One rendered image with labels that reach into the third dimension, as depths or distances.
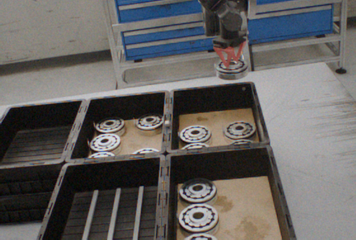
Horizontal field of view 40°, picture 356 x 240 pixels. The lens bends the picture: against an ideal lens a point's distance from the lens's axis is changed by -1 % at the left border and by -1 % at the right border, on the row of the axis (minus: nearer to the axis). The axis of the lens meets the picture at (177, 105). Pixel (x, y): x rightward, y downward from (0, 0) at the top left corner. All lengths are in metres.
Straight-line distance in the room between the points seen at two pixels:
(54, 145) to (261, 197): 0.76
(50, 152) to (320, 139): 0.96
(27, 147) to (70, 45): 2.80
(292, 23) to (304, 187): 2.18
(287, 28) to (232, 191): 2.38
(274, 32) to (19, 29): 2.23
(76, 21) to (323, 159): 3.11
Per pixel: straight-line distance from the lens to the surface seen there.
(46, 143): 1.80
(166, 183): 1.31
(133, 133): 1.73
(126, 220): 1.38
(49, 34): 4.54
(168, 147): 1.44
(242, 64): 1.63
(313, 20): 3.70
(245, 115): 1.75
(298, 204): 1.57
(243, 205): 1.37
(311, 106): 2.05
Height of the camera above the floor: 1.73
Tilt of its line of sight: 29 degrees down
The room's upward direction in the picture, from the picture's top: 8 degrees counter-clockwise
